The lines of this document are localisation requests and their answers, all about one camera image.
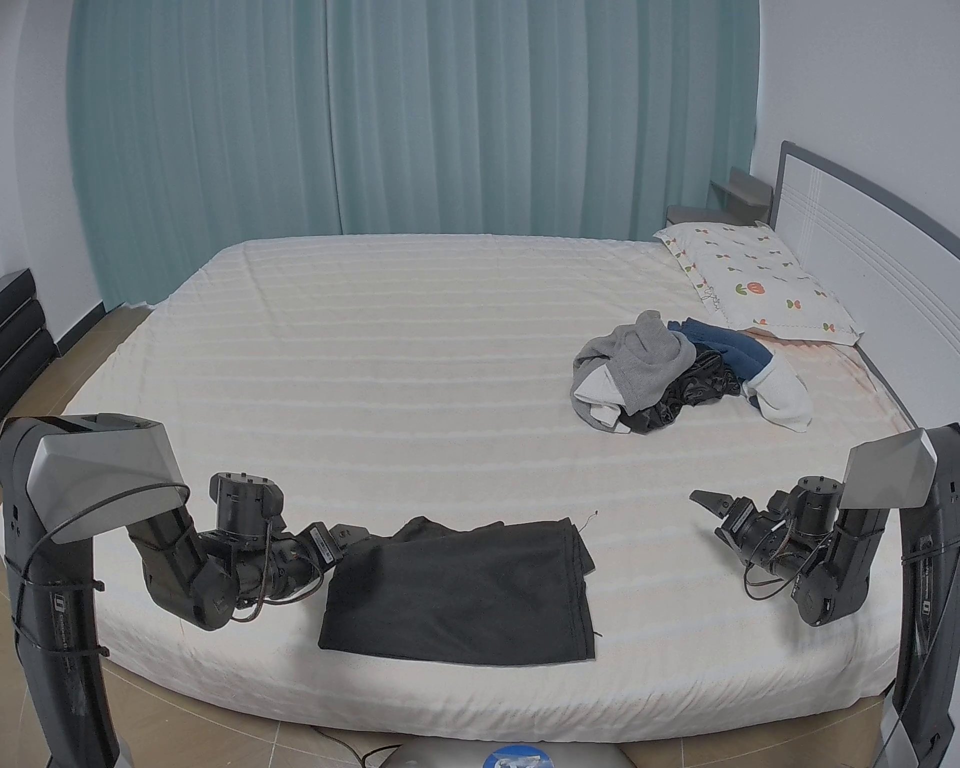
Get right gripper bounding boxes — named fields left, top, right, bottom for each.
left=690, top=489, right=777, bottom=571

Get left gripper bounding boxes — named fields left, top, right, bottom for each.
left=300, top=522, right=374, bottom=577

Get black trousers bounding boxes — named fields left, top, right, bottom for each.
left=317, top=510, right=601, bottom=669

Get pile of clothes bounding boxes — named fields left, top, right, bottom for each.
left=570, top=309, right=815, bottom=436

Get bed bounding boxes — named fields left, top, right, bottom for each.
left=60, top=140, right=960, bottom=740

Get white printed pillow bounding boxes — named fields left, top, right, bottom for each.
left=652, top=221, right=865, bottom=346

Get grey bedside table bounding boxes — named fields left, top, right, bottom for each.
left=666, top=166, right=774, bottom=226

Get black chest of drawers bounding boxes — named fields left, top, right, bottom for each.
left=0, top=268, right=60, bottom=417

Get blue-green curtain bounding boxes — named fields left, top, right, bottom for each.
left=326, top=0, right=760, bottom=241
left=66, top=0, right=342, bottom=312

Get black cable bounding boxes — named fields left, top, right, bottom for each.
left=18, top=483, right=192, bottom=601
left=315, top=721, right=402, bottom=762
left=741, top=562, right=798, bottom=603

